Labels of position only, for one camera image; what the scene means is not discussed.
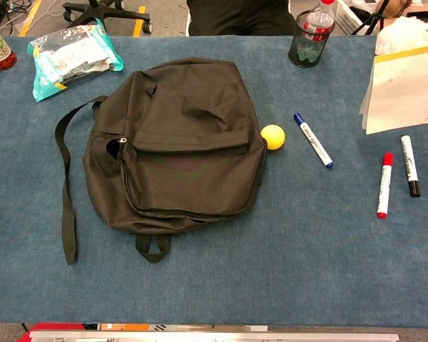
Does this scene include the black-capped whiteboard marker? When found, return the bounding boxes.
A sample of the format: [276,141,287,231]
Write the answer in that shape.
[400,134,422,197]

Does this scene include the black office chair base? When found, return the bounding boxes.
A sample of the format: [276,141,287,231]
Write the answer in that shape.
[62,0,153,35]

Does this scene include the teal snack bag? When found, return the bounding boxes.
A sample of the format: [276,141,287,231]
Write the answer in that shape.
[27,18,124,103]

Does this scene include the seated person in black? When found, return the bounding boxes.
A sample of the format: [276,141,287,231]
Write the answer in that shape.
[185,0,299,37]

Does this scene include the black tripod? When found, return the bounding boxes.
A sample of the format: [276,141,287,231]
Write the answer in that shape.
[350,0,393,36]

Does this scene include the white plastic basket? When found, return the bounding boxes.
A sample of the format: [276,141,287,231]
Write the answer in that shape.
[334,0,382,36]

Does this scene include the clear red-capped plastic bottle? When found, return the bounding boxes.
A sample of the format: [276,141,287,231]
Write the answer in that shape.
[297,0,336,61]

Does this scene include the black fabric backpack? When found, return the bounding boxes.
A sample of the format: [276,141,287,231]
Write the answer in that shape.
[54,56,268,265]

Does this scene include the blue-capped whiteboard marker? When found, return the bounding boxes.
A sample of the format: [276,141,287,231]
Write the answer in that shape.
[293,113,335,170]

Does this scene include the red robot base part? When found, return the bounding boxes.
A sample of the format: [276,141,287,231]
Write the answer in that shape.
[21,322,101,342]

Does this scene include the black mesh pen cup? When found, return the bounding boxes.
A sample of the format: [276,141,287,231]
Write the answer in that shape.
[287,9,335,68]

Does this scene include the white yellow notebook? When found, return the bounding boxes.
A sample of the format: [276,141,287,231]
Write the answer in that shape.
[358,42,428,135]

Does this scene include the blue felt table cover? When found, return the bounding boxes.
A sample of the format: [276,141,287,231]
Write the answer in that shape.
[0,34,428,326]

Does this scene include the yellow foam ball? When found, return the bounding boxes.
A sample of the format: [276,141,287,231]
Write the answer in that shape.
[260,124,286,151]

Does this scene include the red-capped whiteboard marker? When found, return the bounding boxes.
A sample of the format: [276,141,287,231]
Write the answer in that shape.
[376,152,395,219]

